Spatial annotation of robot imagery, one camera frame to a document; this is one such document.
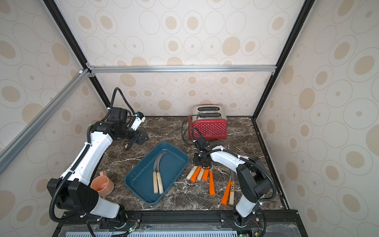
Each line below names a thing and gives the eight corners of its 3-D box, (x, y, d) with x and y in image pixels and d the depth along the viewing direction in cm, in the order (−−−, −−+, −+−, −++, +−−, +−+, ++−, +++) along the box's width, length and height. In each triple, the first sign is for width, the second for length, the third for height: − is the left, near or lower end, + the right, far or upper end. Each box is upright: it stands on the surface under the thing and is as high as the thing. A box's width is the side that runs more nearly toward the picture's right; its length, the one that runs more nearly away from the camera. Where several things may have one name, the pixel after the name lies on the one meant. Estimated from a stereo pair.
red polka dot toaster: (188, 140, 108) (187, 122, 94) (188, 122, 120) (188, 104, 105) (223, 140, 108) (228, 122, 94) (220, 122, 120) (224, 104, 105)
